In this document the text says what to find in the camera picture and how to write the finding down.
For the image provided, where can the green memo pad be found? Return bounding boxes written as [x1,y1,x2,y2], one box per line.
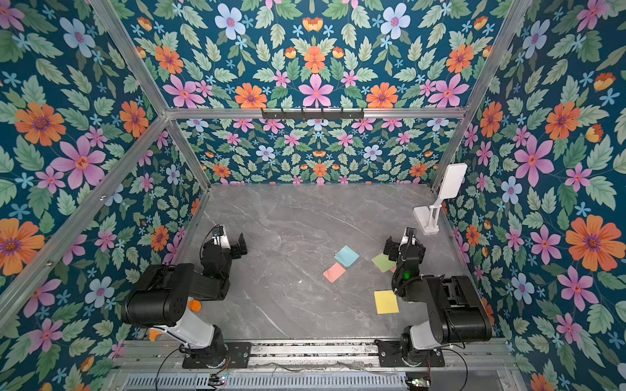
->
[372,253,396,273]

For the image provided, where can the blue memo pad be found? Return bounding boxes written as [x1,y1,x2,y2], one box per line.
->
[334,246,360,267]

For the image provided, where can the yellow memo pad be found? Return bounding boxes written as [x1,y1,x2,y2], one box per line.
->
[374,290,399,314]

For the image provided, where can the pink memo pad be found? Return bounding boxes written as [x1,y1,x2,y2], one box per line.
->
[323,262,347,283]

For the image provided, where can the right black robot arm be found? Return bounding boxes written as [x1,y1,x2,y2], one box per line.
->
[383,231,492,365]

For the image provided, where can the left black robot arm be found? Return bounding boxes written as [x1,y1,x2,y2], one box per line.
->
[122,225,248,365]

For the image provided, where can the white phone stand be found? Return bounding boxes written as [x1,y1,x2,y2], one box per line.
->
[413,163,468,236]

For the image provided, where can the orange shark plush toy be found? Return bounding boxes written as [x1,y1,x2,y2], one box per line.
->
[148,298,201,342]

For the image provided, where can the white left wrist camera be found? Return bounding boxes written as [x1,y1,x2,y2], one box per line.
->
[211,225,231,249]

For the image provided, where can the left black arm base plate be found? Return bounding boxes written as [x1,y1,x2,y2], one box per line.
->
[182,342,252,369]

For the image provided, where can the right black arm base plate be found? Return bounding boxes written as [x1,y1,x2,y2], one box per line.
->
[374,339,445,368]

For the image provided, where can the black hook rail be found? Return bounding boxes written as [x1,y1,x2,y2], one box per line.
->
[261,109,365,121]

